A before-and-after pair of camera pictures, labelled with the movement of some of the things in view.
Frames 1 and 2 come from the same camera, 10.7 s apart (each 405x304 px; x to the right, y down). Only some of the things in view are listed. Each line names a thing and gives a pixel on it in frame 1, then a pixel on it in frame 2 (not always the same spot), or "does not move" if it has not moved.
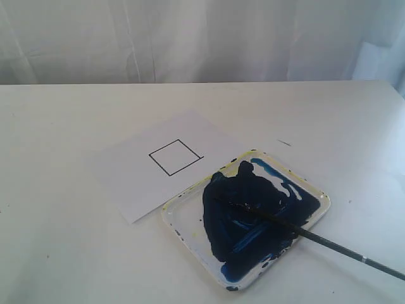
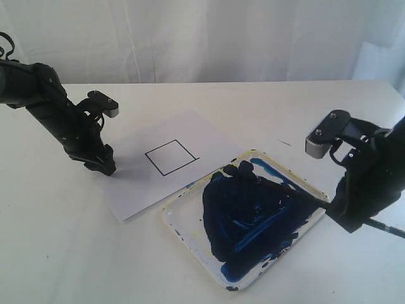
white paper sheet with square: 144,170 does not move
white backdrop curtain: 126,42 does not move
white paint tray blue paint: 242,218 does not move
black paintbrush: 295,230 to 292,192
